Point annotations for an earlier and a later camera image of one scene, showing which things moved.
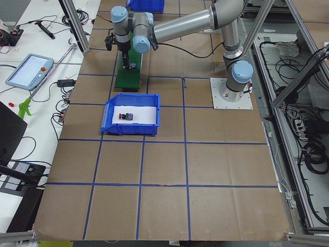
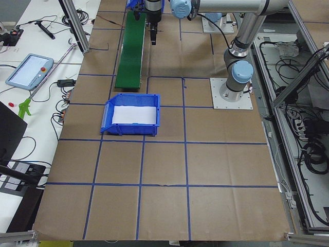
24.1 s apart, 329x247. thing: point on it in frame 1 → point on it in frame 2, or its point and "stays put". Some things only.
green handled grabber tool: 24,106 stays put
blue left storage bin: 130,100 stays put
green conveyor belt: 129,78 stays put
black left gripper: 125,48 → 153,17
